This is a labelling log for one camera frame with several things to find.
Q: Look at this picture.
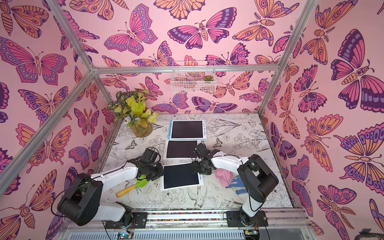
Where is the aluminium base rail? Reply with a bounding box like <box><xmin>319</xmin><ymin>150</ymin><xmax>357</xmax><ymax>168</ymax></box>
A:
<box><xmin>57</xmin><ymin>209</ymin><xmax>317</xmax><ymax>240</ymax></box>

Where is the potted plant glass vase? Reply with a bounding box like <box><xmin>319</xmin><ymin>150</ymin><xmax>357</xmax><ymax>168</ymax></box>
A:
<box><xmin>108</xmin><ymin>91</ymin><xmax>159</xmax><ymax>138</ymax></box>

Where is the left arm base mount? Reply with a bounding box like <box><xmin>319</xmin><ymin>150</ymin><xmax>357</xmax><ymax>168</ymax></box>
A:
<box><xmin>104</xmin><ymin>202</ymin><xmax>148</xmax><ymax>229</ymax></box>

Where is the white wire wall basket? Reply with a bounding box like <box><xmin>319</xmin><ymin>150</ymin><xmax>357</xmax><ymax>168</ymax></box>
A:
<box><xmin>169</xmin><ymin>60</ymin><xmax>217</xmax><ymax>94</ymax></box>

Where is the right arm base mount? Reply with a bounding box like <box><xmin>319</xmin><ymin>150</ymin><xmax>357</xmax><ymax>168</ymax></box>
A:
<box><xmin>223</xmin><ymin>210</ymin><xmax>269</xmax><ymax>228</ymax></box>

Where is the green trowel yellow handle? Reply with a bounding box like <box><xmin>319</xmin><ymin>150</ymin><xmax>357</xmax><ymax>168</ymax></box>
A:
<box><xmin>116</xmin><ymin>175</ymin><xmax>149</xmax><ymax>198</ymax></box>

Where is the far blue-edged drawing tablet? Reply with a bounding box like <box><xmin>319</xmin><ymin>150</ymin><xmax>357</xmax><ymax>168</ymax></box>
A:
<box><xmin>168</xmin><ymin>120</ymin><xmax>208</xmax><ymax>140</ymax></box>

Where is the white drawing tablet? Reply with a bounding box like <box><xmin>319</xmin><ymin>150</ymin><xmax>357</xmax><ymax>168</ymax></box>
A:
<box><xmin>164</xmin><ymin>140</ymin><xmax>201</xmax><ymax>159</ymax></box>
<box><xmin>161</xmin><ymin>163</ymin><xmax>204</xmax><ymax>191</ymax></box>

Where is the small succulent in basket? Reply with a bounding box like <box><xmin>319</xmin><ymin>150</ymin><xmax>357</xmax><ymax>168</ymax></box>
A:
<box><xmin>204</xmin><ymin>75</ymin><xmax>214</xmax><ymax>82</ymax></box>

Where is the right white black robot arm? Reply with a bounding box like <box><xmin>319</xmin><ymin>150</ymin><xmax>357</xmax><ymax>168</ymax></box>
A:
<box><xmin>192</xmin><ymin>143</ymin><xmax>279</xmax><ymax>221</ymax></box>

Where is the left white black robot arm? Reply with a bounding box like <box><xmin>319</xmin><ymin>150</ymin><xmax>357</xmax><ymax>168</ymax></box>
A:
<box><xmin>57</xmin><ymin>147</ymin><xmax>164</xmax><ymax>228</ymax></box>

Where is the pink cloth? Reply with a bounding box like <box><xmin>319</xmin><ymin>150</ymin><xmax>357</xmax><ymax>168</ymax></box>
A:
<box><xmin>215</xmin><ymin>169</ymin><xmax>233</xmax><ymax>188</ymax></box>

